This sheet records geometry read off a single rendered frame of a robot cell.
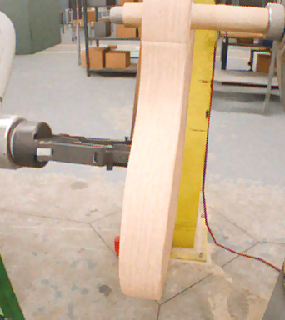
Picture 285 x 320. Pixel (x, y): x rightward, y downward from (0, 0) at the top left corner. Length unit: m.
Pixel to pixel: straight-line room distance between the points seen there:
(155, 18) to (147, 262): 0.23
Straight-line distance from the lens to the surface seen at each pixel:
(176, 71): 0.32
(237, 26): 0.42
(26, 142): 0.49
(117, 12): 0.43
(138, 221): 0.30
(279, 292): 0.34
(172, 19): 0.31
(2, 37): 0.60
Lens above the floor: 1.27
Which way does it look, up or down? 28 degrees down
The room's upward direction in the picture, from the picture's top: straight up
